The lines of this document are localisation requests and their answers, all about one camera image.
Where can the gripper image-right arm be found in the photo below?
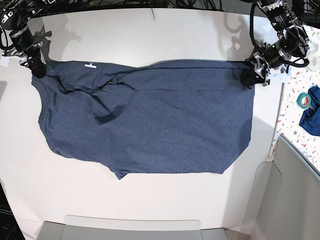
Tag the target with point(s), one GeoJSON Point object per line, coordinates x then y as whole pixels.
{"type": "Point", "coordinates": [257, 72]}

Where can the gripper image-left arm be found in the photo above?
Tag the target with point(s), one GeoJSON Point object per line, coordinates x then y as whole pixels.
{"type": "Point", "coordinates": [31, 59]}

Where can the dark blue t-shirt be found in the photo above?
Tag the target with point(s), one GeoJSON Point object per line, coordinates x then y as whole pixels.
{"type": "Point", "coordinates": [172, 117]}

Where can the terrazzo patterned side surface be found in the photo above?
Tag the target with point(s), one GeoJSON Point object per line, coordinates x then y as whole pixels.
{"type": "Point", "coordinates": [298, 117]}

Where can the green tape roll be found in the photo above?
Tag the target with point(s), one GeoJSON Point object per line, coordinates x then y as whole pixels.
{"type": "Point", "coordinates": [303, 100]}

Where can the clear tape roll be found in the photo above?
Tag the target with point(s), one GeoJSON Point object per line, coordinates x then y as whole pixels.
{"type": "Point", "coordinates": [313, 55]}

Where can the blue cloth on side surface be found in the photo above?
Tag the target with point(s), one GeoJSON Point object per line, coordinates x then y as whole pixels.
{"type": "Point", "coordinates": [310, 120]}

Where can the grey chair right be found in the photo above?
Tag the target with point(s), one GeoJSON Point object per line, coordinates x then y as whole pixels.
{"type": "Point", "coordinates": [285, 200]}

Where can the grey chair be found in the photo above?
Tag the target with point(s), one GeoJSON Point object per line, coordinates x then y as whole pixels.
{"type": "Point", "coordinates": [92, 228]}
{"type": "Point", "coordinates": [285, 200]}

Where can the grey chair bottom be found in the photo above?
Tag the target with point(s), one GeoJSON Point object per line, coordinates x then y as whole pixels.
{"type": "Point", "coordinates": [92, 228]}

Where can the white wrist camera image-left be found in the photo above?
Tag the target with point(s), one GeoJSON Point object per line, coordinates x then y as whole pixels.
{"type": "Point", "coordinates": [4, 62]}

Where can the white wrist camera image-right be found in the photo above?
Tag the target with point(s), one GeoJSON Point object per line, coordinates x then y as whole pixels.
{"type": "Point", "coordinates": [280, 77]}

